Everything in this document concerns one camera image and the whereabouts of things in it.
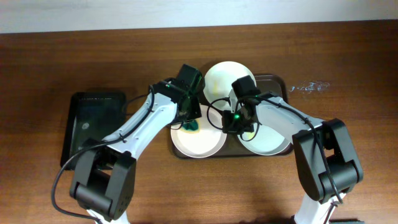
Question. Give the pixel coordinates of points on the green and yellow sponge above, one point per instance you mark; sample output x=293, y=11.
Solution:
x=191, y=126

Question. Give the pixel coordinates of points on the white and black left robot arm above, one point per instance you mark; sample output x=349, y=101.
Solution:
x=104, y=177

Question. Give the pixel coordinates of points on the white plate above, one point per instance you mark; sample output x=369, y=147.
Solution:
x=219, y=79
x=202, y=143

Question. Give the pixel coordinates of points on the dark brown serving tray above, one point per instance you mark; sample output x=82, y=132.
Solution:
x=233, y=147

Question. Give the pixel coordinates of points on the pale grey plate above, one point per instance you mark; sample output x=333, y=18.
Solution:
x=264, y=141

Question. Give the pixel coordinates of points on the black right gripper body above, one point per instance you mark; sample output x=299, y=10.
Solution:
x=236, y=122

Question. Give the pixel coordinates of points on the white plate back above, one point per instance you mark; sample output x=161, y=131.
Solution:
x=219, y=79

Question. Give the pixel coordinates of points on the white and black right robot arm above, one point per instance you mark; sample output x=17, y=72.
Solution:
x=327, y=163

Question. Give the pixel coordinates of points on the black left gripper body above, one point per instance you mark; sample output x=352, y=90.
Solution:
x=189, y=111

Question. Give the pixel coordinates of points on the black water tray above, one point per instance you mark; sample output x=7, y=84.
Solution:
x=91, y=117

